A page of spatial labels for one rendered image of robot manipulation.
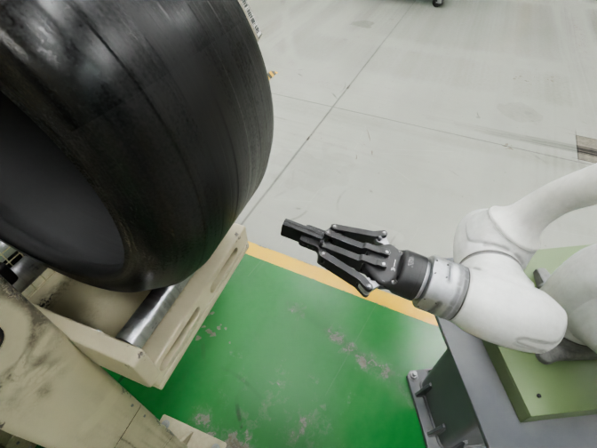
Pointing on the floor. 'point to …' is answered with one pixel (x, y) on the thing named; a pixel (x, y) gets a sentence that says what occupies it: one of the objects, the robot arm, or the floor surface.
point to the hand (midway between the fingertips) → (302, 234)
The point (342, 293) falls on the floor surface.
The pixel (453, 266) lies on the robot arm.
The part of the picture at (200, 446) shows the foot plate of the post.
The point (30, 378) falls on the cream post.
